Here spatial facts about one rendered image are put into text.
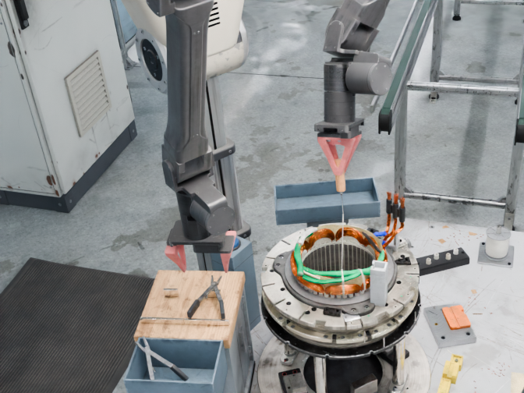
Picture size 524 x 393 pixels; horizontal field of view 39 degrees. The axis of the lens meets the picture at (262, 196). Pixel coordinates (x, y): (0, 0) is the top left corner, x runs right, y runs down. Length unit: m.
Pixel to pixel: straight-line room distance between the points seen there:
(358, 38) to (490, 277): 0.88
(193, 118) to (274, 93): 3.43
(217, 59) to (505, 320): 0.92
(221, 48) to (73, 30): 2.15
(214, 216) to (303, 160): 2.68
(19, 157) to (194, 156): 2.56
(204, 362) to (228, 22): 0.71
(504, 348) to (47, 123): 2.41
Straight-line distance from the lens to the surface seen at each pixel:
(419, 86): 3.11
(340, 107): 1.34
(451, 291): 1.96
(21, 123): 3.63
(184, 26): 1.06
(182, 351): 1.48
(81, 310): 3.21
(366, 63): 1.30
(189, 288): 1.57
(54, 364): 3.02
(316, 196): 1.85
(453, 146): 4.02
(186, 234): 1.37
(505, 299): 1.95
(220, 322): 1.47
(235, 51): 1.67
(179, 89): 1.15
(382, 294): 1.42
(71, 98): 3.71
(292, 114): 4.36
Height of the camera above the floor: 2.09
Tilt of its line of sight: 35 degrees down
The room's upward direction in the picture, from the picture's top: 6 degrees counter-clockwise
